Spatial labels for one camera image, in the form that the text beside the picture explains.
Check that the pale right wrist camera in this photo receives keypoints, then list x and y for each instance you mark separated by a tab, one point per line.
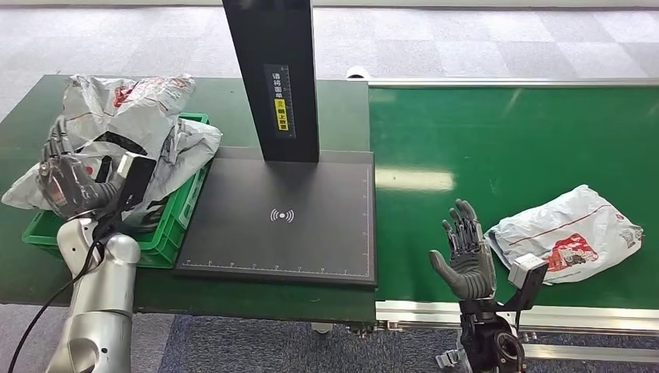
527	270

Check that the black scanner base plate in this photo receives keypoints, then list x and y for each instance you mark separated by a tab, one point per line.
309	242

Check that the dark green table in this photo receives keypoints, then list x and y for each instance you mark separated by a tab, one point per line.
31	92

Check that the black and yellow column sticker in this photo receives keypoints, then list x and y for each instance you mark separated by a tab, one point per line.
280	103

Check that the green plastic crate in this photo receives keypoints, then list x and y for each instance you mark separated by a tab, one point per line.
170	242

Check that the grey crumpled mailer package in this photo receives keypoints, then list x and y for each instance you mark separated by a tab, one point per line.
193	149

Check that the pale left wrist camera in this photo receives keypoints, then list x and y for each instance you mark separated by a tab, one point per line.
136	177

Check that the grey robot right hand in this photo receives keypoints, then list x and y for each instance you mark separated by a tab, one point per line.
471	273

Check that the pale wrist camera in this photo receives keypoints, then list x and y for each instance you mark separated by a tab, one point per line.
527	270
136	177

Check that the aluminium conveyor frame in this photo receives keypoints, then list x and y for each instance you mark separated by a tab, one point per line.
597	320

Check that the black scanner column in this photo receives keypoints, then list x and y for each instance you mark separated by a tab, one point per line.
273	41

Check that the white mailer with red print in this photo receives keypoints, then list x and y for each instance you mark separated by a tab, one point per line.
561	231

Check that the green conveyor belt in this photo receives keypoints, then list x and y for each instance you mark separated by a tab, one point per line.
515	123

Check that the metal conveyor leg bracket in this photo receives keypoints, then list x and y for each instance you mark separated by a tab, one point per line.
449	359

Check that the white table foot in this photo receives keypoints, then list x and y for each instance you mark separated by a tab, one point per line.
322	328

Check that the white mailer with black letters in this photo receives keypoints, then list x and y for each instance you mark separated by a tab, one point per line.
103	108

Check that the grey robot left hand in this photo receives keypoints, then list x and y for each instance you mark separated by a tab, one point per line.
69	188

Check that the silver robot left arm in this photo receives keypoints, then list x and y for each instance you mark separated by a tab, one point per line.
100	303

